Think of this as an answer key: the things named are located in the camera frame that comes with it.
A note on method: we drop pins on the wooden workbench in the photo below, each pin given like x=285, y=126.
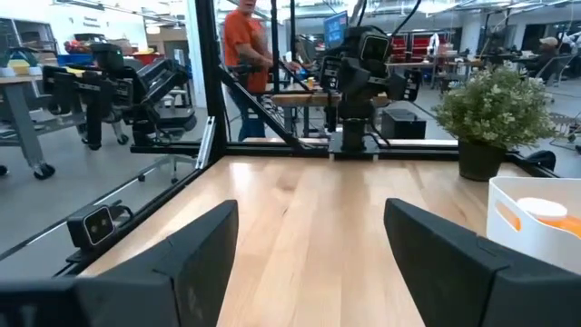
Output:
x=308, y=99

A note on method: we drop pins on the blue computer monitor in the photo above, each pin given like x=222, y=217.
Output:
x=336, y=29

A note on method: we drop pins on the black table-level camera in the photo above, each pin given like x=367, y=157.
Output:
x=93, y=226

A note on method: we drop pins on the small green potted plant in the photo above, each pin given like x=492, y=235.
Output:
x=490, y=109

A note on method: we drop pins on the black aluminium table frame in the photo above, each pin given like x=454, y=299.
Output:
x=211, y=68

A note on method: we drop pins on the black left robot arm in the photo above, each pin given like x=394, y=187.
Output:
x=354, y=122

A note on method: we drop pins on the person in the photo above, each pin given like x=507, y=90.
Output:
x=243, y=41
x=547, y=45

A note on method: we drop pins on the grey chair base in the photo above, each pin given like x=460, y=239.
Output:
x=174, y=161

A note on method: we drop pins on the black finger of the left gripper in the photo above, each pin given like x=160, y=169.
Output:
x=412, y=84
x=330, y=72

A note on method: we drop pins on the black robot arms on cart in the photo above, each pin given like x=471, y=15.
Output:
x=104, y=86

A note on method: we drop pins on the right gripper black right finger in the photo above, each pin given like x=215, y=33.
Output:
x=454, y=281

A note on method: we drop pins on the white plastic bin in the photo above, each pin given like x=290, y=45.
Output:
x=508, y=245

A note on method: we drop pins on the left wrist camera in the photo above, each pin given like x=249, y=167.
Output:
x=374, y=45

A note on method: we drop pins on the black box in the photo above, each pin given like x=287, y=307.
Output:
x=404, y=125

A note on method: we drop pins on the grey rolling table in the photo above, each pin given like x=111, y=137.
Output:
x=20, y=118

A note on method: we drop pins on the red cabinet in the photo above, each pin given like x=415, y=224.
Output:
x=420, y=47

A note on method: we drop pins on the black rounded device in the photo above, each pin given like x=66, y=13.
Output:
x=542, y=160

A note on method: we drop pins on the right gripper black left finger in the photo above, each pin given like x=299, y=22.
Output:
x=181, y=281

